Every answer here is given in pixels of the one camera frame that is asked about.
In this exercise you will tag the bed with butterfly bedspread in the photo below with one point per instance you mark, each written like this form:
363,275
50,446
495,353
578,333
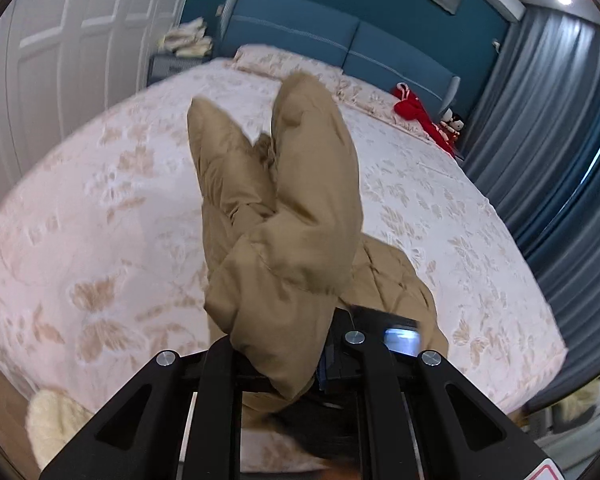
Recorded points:
105,210

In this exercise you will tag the floral patterned pillow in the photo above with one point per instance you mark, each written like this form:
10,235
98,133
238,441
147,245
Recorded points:
275,60
365,97

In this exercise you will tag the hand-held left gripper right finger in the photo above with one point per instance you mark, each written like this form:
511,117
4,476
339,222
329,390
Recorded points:
352,360

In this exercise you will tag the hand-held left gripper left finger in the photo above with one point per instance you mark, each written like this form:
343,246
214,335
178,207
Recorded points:
220,365

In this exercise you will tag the tan quilted jacket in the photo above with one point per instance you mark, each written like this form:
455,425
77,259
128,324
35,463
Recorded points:
290,210

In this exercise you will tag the grey blue curtain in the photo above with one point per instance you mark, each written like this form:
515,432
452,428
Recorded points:
555,110

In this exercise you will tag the pile of white cloths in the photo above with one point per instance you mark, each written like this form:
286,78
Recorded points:
187,40

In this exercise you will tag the white panelled wardrobe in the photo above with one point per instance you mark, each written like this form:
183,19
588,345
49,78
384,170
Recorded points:
55,35

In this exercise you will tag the red garment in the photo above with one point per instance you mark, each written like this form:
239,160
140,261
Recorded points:
415,110

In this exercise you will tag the blue upholstered headboard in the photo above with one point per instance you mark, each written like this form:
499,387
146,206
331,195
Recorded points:
305,35

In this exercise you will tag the grey nightstand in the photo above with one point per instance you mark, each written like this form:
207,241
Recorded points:
172,65

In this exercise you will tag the small plush doll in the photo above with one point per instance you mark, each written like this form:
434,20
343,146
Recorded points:
446,120
458,129

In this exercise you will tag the white fluffy rug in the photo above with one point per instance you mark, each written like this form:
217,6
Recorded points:
55,425

